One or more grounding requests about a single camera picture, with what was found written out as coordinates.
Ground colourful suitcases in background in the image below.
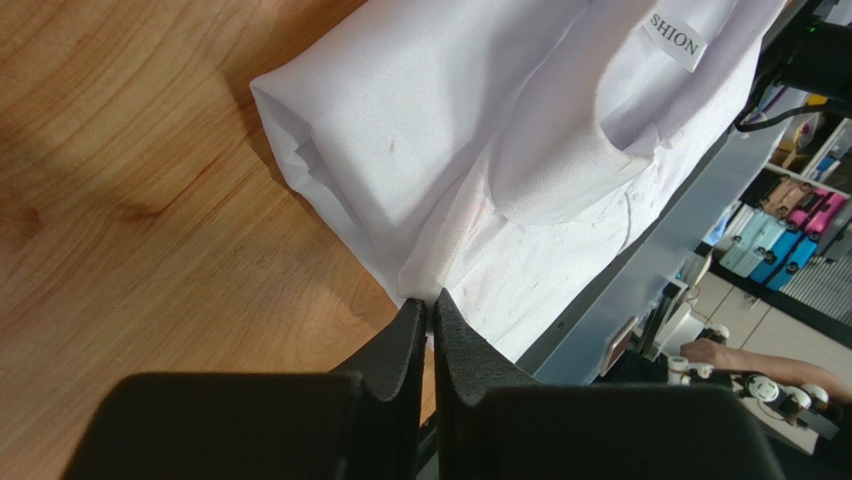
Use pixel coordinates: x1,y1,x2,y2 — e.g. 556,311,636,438
716,170,851,291

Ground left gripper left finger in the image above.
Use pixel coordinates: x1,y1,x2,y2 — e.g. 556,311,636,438
63,299,428,479

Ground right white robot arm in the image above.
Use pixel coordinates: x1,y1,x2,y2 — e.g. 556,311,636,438
732,1,851,133

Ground person's forearm in background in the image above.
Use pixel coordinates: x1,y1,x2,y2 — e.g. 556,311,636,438
680,338,851,405

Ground white long sleeve shirt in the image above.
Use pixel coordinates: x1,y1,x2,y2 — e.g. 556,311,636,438
250,1,784,360

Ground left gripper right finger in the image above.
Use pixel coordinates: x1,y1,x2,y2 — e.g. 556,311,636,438
433,291,783,479

